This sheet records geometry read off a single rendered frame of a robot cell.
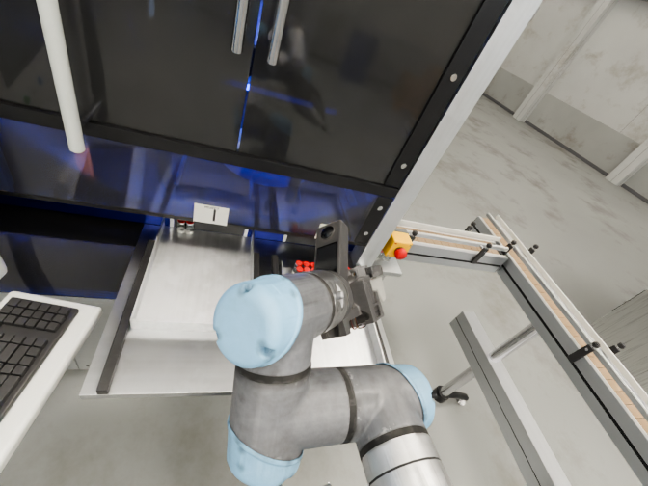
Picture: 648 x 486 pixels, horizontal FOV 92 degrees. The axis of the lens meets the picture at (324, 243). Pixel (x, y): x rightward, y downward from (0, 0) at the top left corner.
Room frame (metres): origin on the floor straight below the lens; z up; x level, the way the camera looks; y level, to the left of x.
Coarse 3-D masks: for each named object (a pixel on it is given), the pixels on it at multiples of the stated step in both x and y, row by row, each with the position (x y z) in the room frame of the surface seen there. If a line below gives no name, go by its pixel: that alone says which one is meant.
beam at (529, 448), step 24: (456, 336) 1.15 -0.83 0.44; (480, 336) 1.11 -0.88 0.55; (480, 360) 1.00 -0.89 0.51; (480, 384) 0.93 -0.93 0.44; (504, 384) 0.90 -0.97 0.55; (504, 408) 0.81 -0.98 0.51; (504, 432) 0.75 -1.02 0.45; (528, 432) 0.73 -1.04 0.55; (528, 456) 0.66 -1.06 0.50; (552, 456) 0.67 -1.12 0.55; (528, 480) 0.60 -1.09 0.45; (552, 480) 0.58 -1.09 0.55
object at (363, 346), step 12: (372, 324) 0.58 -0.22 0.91; (348, 336) 0.53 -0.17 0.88; (360, 336) 0.55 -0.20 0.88; (372, 336) 0.56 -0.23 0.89; (312, 348) 0.45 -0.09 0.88; (324, 348) 0.47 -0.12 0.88; (336, 348) 0.48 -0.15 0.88; (348, 348) 0.50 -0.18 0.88; (360, 348) 0.51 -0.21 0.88; (372, 348) 0.53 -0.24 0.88; (312, 360) 0.42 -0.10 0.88; (324, 360) 0.44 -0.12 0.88; (336, 360) 0.45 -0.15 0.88; (348, 360) 0.46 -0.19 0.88; (360, 360) 0.48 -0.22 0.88; (372, 360) 0.49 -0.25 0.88; (384, 360) 0.49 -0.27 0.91
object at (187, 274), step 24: (168, 240) 0.57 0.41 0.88; (192, 240) 0.61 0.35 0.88; (216, 240) 0.65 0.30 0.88; (240, 240) 0.69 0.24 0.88; (168, 264) 0.50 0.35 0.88; (192, 264) 0.53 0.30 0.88; (216, 264) 0.57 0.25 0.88; (240, 264) 0.60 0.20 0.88; (144, 288) 0.40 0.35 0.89; (168, 288) 0.43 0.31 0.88; (192, 288) 0.46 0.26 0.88; (216, 288) 0.49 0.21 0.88; (144, 312) 0.35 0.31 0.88; (168, 312) 0.38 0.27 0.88; (192, 312) 0.40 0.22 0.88
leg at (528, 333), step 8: (528, 328) 1.01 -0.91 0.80; (520, 336) 1.00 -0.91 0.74; (528, 336) 0.99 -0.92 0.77; (536, 336) 0.99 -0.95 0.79; (504, 344) 1.01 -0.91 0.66; (512, 344) 1.00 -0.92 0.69; (520, 344) 0.99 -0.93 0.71; (496, 352) 1.01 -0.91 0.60; (504, 352) 0.99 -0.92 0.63; (512, 352) 1.00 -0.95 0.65; (496, 360) 0.99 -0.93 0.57; (456, 376) 1.03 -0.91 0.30; (464, 376) 1.00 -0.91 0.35; (472, 376) 0.99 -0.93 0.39; (448, 384) 1.01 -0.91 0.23; (456, 384) 0.99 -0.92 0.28; (464, 384) 0.99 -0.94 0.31; (440, 392) 1.00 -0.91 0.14; (448, 392) 0.99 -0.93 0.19
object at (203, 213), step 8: (200, 208) 0.58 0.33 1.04; (208, 208) 0.59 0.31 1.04; (216, 208) 0.60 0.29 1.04; (224, 208) 0.61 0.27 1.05; (200, 216) 0.59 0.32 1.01; (208, 216) 0.59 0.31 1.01; (216, 216) 0.60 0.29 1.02; (224, 216) 0.61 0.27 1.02; (216, 224) 0.60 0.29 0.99; (224, 224) 0.61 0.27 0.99
